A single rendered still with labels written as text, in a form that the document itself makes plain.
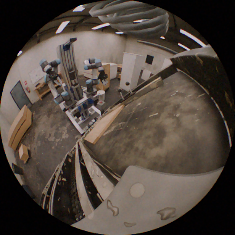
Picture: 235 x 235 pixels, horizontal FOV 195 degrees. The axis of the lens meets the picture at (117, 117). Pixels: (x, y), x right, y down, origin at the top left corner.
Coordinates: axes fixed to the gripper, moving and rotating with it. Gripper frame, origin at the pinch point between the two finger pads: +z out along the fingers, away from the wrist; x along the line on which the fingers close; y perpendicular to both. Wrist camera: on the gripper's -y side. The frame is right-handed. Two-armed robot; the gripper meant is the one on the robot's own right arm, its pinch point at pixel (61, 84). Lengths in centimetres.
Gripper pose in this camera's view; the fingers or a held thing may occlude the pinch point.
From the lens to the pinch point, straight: 78.5
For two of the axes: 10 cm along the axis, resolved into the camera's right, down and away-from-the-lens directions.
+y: 5.7, 4.1, -7.1
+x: 6.9, -7.1, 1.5
